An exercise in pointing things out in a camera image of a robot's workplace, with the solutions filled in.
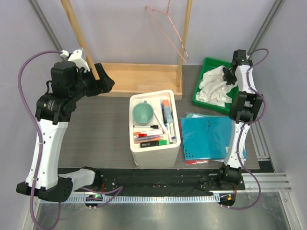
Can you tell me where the light blue eraser block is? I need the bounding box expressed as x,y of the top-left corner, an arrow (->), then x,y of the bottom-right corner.
165,106 -> 173,124

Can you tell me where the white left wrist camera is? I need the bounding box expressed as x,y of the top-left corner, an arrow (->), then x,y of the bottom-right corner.
60,48 -> 91,72

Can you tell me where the white slotted cable duct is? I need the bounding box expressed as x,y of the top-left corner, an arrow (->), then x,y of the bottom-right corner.
40,193 -> 221,204

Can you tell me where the aluminium frame rail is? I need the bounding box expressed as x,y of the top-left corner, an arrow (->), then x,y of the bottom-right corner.
242,172 -> 292,192

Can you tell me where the black tipped white marker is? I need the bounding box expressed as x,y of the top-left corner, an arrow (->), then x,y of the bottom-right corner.
133,125 -> 159,129

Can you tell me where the green tipped white marker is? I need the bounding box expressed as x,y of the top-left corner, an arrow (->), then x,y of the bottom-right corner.
167,123 -> 176,144

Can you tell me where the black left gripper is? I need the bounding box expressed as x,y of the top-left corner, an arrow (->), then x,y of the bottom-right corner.
70,63 -> 114,101

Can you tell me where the red capped marker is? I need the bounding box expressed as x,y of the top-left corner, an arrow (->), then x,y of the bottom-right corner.
133,130 -> 164,138

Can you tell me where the green capped black marker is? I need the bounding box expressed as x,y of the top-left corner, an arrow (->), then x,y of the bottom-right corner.
140,139 -> 167,148

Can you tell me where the red plastic folder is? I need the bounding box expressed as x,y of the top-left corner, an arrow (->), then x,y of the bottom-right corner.
185,159 -> 224,165

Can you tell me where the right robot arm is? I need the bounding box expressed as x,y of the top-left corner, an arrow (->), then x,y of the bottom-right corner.
122,50 -> 265,189

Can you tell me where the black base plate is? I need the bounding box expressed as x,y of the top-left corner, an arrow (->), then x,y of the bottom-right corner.
57,167 -> 247,194

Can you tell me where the wooden clothes rack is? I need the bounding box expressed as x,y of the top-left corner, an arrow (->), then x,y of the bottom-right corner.
61,0 -> 192,100

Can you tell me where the green plastic tray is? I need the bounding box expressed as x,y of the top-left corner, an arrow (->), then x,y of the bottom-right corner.
192,57 -> 231,115

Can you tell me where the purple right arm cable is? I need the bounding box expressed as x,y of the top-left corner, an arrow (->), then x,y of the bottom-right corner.
224,48 -> 270,210

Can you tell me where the blue notebook folder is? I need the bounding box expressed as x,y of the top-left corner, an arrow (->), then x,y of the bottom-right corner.
179,116 -> 247,161

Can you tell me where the white t shirt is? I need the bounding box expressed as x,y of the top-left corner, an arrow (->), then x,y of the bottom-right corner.
195,66 -> 237,108

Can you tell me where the purple pen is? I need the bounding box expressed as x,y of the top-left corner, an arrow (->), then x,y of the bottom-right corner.
134,135 -> 164,141

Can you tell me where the white drawer organizer box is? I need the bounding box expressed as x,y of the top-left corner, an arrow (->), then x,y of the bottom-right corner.
129,90 -> 181,169

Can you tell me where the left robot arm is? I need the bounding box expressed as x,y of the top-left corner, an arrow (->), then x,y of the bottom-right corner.
16,60 -> 102,202

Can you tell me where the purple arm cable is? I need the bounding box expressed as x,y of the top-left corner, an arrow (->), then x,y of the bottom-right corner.
18,50 -> 123,230
224,48 -> 270,210

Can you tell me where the long white marker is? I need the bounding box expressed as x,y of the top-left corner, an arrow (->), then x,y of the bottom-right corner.
153,109 -> 169,134

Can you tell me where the orange capped marker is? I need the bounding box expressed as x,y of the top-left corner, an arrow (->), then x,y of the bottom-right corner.
163,99 -> 171,117

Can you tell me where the green ceramic cup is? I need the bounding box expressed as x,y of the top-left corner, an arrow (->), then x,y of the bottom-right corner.
132,101 -> 154,125

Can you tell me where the pink wire hanger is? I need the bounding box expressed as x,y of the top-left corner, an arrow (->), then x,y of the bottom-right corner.
144,0 -> 190,63

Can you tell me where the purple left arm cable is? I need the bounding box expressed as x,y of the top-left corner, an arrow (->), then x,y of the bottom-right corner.
18,50 -> 123,230

